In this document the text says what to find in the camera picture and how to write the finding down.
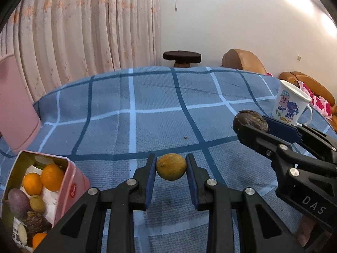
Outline pink electric kettle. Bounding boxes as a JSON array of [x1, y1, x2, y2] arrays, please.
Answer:
[[0, 54, 41, 154]]

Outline yellow-green round fruit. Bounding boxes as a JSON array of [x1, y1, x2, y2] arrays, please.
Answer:
[[29, 195, 46, 214]]

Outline printed paper in box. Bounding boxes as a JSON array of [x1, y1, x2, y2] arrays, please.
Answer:
[[13, 165, 59, 252]]

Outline dark round stool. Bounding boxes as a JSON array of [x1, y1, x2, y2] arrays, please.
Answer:
[[162, 50, 202, 68]]

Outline purple mangosteen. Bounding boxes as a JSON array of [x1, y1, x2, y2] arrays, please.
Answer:
[[2, 188, 31, 221]]

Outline right hand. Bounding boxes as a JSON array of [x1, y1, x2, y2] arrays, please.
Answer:
[[296, 216, 331, 252]]

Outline sugarcane piece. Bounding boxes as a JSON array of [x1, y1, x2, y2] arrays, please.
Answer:
[[17, 223, 28, 246]]

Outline large orange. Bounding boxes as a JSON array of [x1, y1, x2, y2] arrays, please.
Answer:
[[41, 163, 64, 192]]

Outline medium orange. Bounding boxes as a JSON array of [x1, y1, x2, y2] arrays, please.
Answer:
[[22, 172, 43, 196]]

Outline brown taro root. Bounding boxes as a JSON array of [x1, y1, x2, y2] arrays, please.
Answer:
[[25, 211, 51, 236]]

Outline small tangerine by mug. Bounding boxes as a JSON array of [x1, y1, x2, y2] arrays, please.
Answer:
[[32, 232, 47, 250]]

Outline white enamel cartoon mug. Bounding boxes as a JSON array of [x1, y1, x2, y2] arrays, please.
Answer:
[[272, 79, 313, 126]]

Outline brown leather sofa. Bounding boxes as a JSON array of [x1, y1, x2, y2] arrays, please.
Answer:
[[279, 71, 336, 131]]

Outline dark wrinkled passion fruit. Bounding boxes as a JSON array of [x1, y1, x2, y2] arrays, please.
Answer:
[[233, 110, 269, 133]]

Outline pink floral cushion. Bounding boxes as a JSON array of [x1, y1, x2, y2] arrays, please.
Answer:
[[298, 81, 332, 121]]

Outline pink floral curtain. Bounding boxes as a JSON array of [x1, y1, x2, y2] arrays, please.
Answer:
[[1, 0, 160, 102]]

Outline blue plaid tablecloth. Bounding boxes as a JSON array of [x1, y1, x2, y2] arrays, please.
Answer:
[[1, 67, 336, 252]]

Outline pink tin box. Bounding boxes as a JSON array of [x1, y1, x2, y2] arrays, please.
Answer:
[[1, 149, 91, 253]]

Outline small yellow-brown fruit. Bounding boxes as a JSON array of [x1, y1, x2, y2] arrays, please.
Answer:
[[156, 153, 187, 181]]

